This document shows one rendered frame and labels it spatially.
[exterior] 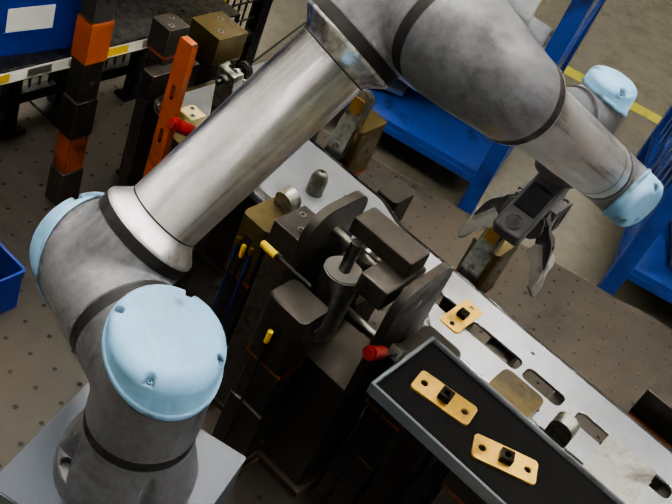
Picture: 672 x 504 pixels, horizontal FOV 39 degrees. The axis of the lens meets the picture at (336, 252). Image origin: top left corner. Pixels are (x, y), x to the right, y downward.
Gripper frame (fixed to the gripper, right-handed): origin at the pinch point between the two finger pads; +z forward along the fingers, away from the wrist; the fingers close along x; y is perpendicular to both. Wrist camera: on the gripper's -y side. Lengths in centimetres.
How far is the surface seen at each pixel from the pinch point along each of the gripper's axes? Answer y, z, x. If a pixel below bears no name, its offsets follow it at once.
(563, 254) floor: 190, 106, 26
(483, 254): 12.4, 7.5, 5.6
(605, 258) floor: 206, 105, 14
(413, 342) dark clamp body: -20.8, 4.0, -1.1
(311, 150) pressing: 8.6, 11.0, 42.5
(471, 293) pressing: 6.6, 11.2, 2.4
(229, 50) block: 13, 8, 70
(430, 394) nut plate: -35.0, -3.9, -10.3
